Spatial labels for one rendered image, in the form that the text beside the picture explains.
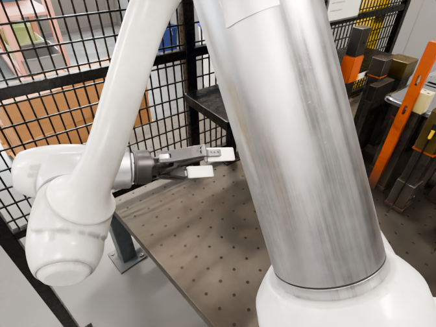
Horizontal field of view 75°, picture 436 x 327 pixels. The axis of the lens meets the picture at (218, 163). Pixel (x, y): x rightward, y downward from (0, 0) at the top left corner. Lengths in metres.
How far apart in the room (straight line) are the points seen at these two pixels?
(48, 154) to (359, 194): 0.52
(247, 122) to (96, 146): 0.26
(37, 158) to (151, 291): 1.14
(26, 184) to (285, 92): 0.50
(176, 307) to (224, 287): 0.78
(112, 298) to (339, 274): 1.47
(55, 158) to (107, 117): 0.19
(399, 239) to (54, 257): 0.90
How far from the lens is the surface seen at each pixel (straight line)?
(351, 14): 1.44
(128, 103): 0.43
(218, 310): 0.78
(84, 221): 0.46
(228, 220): 0.93
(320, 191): 0.22
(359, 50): 1.04
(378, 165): 1.12
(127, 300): 1.63
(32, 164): 0.60
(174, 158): 0.59
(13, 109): 2.11
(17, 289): 1.89
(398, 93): 1.15
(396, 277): 0.28
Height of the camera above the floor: 1.41
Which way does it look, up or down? 38 degrees down
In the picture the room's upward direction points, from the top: straight up
